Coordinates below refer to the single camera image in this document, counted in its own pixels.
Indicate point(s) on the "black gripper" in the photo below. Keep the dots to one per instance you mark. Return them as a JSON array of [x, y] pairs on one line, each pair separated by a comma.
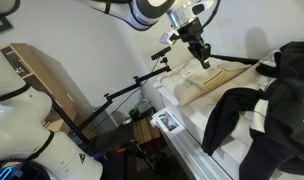
[[191, 30]]

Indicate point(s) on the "black cloth with white patches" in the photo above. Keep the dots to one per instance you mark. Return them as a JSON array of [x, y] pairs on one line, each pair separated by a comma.
[[285, 110]]

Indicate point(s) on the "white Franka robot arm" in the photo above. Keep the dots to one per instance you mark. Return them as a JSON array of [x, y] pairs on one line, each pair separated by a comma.
[[22, 126]]

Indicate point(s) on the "beige pillow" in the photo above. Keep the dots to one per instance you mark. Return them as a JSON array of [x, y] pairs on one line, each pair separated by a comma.
[[188, 93]]

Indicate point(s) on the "white tufted mattress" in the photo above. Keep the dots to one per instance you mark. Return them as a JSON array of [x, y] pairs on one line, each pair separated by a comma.
[[192, 110]]

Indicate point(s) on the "white panel with picture sticker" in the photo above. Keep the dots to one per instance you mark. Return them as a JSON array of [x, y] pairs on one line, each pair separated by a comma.
[[168, 120]]

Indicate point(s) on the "green object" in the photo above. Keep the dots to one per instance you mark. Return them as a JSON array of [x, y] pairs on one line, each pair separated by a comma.
[[135, 114]]

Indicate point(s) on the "wooden stool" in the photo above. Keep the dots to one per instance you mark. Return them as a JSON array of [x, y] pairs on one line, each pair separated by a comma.
[[146, 130]]

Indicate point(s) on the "black folded tripod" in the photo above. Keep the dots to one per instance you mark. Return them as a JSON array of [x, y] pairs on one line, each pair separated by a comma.
[[145, 156]]

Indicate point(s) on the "wooden shelf unit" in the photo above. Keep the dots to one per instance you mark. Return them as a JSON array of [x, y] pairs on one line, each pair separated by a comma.
[[42, 71]]

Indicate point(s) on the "blue lit device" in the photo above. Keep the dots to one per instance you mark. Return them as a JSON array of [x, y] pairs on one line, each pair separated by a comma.
[[5, 172]]

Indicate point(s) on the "black camera bar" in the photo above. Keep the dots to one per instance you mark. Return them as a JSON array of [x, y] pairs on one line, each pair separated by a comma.
[[161, 53]]

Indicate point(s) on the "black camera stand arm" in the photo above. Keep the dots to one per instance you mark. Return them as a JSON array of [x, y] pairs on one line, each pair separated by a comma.
[[125, 90]]

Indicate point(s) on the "black wall picture frame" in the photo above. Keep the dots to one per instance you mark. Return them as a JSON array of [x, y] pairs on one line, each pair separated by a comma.
[[0, 27]]

